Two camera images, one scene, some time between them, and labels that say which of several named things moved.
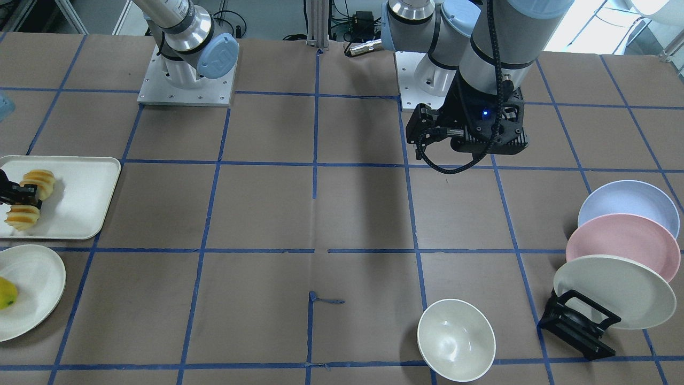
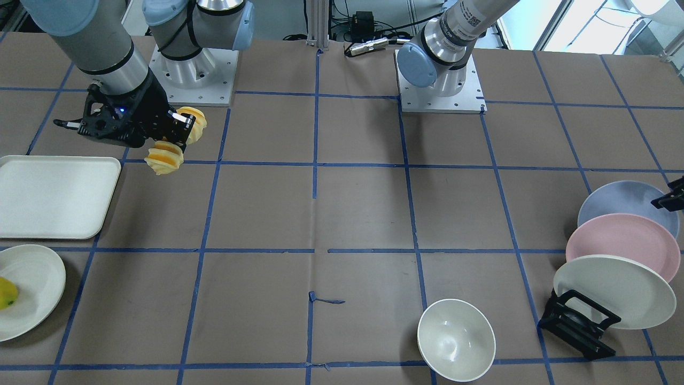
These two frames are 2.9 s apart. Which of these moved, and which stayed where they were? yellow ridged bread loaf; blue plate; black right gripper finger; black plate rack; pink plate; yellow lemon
Moved: yellow ridged bread loaf; black right gripper finger
Stayed: blue plate; pink plate; black plate rack; yellow lemon
